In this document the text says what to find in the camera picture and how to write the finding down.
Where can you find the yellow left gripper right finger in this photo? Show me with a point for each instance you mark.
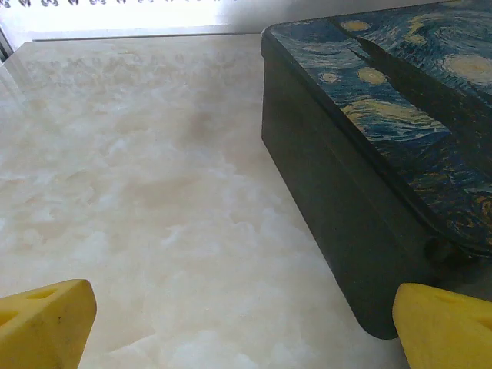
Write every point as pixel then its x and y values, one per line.
pixel 446 334

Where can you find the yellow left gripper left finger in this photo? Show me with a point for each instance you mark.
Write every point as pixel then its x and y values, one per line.
pixel 42 330

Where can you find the starry night print box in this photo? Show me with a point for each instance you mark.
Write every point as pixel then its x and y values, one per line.
pixel 346 173

